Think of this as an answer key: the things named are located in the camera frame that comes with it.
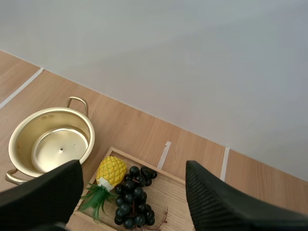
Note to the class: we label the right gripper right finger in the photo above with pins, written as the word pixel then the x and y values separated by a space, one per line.
pixel 216 204

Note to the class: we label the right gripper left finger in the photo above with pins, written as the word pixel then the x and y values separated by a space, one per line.
pixel 48 197

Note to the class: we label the bunch of dark toy grapes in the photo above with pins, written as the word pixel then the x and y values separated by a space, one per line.
pixel 130 195

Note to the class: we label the shallow wooden tray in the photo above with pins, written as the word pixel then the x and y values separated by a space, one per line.
pixel 168 187

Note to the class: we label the yellow toy pineapple green crown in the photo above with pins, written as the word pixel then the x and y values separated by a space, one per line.
pixel 111 170

